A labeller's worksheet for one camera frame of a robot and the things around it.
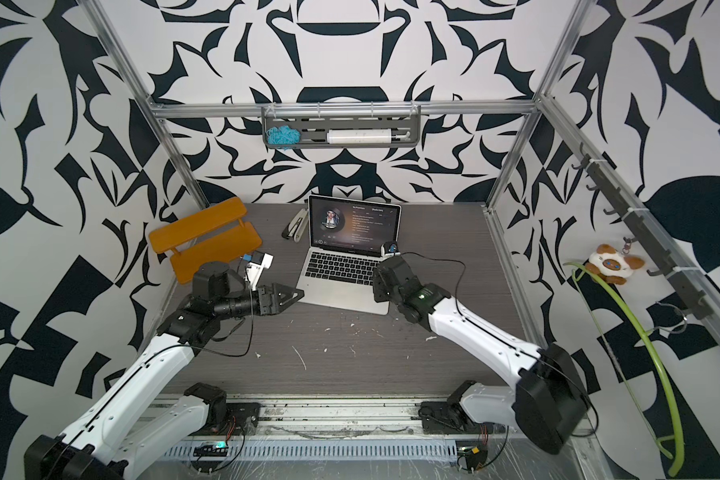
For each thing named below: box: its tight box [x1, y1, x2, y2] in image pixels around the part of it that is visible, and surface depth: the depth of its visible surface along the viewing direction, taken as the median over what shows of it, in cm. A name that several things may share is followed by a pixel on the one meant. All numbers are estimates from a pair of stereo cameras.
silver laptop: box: [296, 194, 402, 315], surface depth 101 cm
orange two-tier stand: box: [148, 197, 263, 285], surface depth 103 cm
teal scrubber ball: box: [267, 125, 301, 150], surface depth 93 cm
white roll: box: [327, 129, 392, 144], surface depth 92 cm
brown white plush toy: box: [585, 244, 645, 285], surface depth 61 cm
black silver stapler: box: [282, 208, 309, 243], surface depth 113 cm
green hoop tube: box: [563, 262, 685, 478], surface depth 59 cm
